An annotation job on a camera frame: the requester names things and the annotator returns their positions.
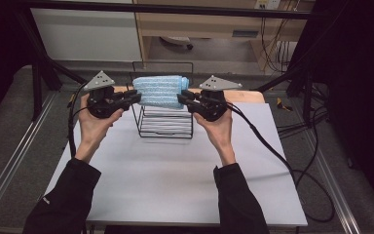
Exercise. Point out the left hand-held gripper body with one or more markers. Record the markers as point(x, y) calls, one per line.
point(102, 102)

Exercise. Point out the wooden board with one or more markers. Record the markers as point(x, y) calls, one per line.
point(246, 96)

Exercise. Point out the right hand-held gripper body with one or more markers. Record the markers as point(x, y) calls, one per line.
point(212, 107)

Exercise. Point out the yellow and black tape strip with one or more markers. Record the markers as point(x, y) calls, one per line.
point(72, 100)
point(284, 105)

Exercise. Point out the white cabinet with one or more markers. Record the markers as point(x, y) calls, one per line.
point(84, 35)

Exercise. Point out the black metal frame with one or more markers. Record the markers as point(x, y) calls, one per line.
point(175, 8)

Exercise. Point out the person's right hand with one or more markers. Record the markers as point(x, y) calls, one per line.
point(219, 130)

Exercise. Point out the blue striped towel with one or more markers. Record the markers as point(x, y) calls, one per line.
point(159, 91)

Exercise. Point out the white chair base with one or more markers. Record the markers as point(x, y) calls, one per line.
point(175, 40)

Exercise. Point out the person's left hand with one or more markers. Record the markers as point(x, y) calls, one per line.
point(92, 131)

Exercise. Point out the light wooden desk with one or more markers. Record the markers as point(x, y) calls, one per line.
point(191, 24)

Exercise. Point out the white power strip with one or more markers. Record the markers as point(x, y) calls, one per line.
point(268, 4)

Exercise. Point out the aluminium floor rail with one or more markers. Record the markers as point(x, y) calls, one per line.
point(334, 185)
point(16, 152)

